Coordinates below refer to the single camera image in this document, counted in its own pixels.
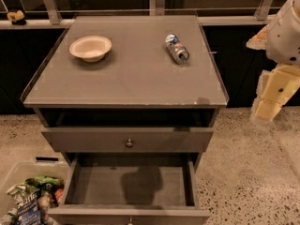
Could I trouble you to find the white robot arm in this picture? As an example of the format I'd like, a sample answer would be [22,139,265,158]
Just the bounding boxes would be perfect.
[246,0,300,124]

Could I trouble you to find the metal window rail frame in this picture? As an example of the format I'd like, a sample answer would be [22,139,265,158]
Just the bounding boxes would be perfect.
[0,0,287,29]

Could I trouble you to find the round metal drawer knob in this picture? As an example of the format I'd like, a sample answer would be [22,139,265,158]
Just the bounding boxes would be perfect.
[126,139,134,148]

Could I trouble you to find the white paper bowl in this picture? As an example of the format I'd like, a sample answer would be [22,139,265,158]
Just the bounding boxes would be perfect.
[69,36,112,63]

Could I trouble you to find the grey open middle drawer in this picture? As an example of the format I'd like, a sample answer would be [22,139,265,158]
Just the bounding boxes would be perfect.
[49,157,210,225]

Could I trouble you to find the grey drawer cabinet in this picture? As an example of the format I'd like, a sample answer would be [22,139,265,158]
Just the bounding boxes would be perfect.
[22,16,228,163]

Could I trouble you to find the crushed blue silver can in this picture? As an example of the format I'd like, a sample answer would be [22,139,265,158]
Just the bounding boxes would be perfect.
[165,34,189,65]

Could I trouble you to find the small yellow black object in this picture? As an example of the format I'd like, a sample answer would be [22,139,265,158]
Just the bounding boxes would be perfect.
[7,10,26,25]

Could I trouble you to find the blue white snack bag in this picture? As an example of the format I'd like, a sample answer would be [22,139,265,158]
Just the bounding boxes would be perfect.
[17,192,41,225]

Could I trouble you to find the green snack bag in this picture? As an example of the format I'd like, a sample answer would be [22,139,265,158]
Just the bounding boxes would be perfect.
[25,176,65,205]

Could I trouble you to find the grey top drawer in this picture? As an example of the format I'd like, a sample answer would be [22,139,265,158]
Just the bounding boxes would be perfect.
[41,127,213,153]

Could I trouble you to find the clear plastic bin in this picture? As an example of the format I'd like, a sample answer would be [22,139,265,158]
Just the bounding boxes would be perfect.
[0,162,68,225]

